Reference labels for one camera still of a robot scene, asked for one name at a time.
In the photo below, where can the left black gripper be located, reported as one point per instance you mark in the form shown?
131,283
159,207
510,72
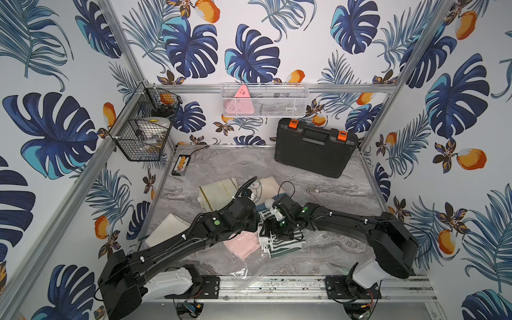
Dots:
249,212

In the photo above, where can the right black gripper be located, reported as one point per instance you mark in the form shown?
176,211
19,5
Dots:
272,230

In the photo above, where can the pink towel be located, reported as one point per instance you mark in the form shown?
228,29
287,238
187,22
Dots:
243,245

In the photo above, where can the cream striped towel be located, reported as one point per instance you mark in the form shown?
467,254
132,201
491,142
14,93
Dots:
214,196

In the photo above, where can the black white striped towel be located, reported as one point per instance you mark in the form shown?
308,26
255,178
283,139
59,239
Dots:
273,245

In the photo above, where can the clear plastic vacuum bag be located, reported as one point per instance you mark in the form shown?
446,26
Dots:
251,254

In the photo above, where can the blue white patterned towel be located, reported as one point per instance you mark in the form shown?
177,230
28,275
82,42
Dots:
264,189

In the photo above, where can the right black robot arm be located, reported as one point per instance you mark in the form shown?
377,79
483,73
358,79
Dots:
393,245

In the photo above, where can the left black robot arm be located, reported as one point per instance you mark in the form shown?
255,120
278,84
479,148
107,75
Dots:
123,279

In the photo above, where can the black plastic tool case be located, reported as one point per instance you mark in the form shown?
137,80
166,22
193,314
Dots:
318,150

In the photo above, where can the small black battery box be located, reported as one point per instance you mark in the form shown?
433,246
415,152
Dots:
181,165

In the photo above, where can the pink triangular object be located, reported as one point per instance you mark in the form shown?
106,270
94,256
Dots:
239,105

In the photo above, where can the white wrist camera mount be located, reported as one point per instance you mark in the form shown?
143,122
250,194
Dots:
269,204

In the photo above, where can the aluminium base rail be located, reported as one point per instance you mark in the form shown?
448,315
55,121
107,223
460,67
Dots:
293,289

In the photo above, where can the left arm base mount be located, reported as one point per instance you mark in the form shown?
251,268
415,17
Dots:
198,286

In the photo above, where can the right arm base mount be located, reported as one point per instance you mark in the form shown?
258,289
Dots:
343,287

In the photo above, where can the clear mesh wall tray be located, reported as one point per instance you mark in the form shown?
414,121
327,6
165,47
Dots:
276,100

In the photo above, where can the black wire basket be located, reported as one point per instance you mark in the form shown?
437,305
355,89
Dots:
146,122

